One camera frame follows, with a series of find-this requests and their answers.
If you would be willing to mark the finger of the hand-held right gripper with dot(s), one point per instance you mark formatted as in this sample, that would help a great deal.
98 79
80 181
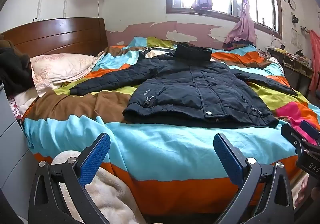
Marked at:
309 129
290 132

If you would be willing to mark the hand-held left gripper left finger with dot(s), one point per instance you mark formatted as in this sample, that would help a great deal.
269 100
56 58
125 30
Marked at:
96 159

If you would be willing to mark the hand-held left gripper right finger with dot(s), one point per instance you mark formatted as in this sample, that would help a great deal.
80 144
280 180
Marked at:
228 161

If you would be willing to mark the dark navy padded jacket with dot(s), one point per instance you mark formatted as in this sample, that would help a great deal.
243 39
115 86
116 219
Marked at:
190 86

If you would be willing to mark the pile of dark clothes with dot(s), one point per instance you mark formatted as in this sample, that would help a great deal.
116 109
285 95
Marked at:
237 45

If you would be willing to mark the dark clothes heap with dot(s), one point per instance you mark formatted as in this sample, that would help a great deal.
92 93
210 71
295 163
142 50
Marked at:
13 68

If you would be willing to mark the person's right hand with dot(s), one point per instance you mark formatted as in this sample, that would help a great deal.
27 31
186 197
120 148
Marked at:
303 191

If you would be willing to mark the cream fleece blanket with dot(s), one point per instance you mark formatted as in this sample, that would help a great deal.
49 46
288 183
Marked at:
112 196

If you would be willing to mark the colourful patchwork bed cover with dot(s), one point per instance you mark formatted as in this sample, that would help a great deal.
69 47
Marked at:
160 144

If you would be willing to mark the cluttered wooden desk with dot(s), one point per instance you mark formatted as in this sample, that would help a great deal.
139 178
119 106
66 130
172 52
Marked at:
292 63

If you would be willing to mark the pale pink floral pillow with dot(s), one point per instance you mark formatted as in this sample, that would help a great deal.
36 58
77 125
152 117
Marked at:
60 68

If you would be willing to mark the pink tied curtain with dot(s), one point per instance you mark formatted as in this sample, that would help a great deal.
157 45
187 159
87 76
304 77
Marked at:
243 23

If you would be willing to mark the brown wooden headboard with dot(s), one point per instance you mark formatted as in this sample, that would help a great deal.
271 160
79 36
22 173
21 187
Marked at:
57 36

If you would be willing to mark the white power strip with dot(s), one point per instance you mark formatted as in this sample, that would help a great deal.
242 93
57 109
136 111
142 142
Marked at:
38 19

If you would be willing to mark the brown framed window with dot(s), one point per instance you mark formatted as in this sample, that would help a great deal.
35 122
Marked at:
190 12

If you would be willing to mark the black wall ornament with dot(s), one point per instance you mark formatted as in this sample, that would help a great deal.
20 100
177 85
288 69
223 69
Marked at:
295 18

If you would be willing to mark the round wall clock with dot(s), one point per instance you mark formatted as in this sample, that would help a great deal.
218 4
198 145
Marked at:
291 3

